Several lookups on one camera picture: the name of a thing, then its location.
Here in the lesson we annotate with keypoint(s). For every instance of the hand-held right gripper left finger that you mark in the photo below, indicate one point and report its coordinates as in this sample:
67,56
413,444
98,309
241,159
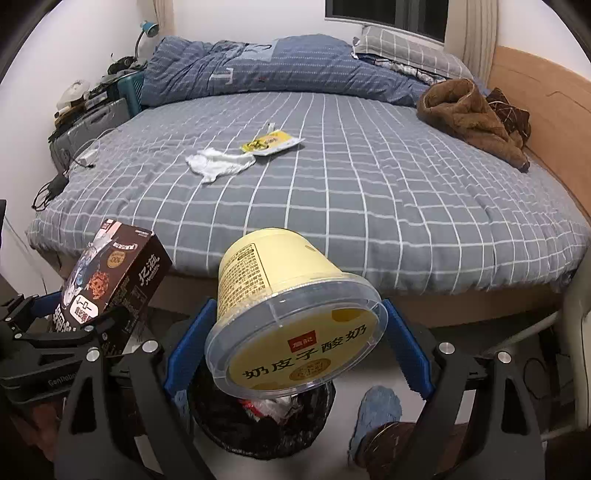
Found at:
189,350

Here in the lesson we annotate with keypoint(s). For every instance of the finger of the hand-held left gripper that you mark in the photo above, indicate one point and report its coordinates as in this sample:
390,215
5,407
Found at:
46,304
92,332

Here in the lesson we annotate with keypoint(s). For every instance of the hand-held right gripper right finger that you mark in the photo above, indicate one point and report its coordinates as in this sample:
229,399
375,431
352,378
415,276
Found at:
411,350

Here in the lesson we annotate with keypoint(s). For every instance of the brown printed carton box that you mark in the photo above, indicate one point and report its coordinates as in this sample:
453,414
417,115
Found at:
120,277

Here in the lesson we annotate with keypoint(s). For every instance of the clear plastic bag red print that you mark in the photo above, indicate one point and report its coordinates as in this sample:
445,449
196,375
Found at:
272,408

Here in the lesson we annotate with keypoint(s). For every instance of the yellow yogurt cup clear lid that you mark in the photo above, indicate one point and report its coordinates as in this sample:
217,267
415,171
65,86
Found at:
286,286

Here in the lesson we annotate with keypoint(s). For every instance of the black trash bin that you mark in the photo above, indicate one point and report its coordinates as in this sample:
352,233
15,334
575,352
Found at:
286,434

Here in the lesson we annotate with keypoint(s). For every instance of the blue slipper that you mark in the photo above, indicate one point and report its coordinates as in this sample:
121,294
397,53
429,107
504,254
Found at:
378,406

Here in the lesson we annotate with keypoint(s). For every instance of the wooden bed base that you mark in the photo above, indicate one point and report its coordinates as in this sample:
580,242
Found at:
461,307

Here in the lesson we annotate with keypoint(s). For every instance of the black power adapter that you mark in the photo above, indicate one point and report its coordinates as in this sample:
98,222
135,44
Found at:
59,184

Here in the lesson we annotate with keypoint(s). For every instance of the white charger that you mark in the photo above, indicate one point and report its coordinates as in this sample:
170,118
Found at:
87,159

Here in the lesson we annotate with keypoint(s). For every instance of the white crumpled tissue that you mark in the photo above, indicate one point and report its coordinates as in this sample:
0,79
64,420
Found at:
217,164

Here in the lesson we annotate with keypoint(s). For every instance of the grey ribbed suitcase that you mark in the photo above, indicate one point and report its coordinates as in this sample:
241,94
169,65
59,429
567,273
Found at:
92,120

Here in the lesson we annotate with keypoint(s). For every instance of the yellow and white sachet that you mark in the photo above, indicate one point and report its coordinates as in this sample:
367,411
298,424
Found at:
270,142

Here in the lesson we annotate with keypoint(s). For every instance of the teal plastic stool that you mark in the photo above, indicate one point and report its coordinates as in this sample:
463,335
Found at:
131,92

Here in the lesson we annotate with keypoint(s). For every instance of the brown fleece garment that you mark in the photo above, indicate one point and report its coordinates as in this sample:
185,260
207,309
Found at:
466,115

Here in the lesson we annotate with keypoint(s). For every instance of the dark clutter pile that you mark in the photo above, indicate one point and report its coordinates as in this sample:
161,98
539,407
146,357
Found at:
122,63

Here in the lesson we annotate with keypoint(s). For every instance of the wooden bed headboard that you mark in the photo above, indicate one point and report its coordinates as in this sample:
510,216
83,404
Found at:
545,92

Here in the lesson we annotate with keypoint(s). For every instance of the blue desk lamp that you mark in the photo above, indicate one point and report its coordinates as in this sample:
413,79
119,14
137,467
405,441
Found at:
148,28

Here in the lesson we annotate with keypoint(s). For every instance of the blue striped quilt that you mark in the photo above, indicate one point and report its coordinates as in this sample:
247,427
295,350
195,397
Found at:
277,69

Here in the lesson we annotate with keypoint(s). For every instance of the grey checked pillow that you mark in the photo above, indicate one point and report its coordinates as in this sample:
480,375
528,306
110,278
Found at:
406,46

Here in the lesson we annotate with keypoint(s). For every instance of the beige curtain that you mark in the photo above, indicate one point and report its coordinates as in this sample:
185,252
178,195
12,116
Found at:
475,37
164,16

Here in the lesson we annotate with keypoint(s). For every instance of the dark window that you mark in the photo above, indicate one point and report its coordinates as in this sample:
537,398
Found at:
383,14

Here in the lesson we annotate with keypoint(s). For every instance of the white metal frame chair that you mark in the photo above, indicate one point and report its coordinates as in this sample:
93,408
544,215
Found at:
577,346

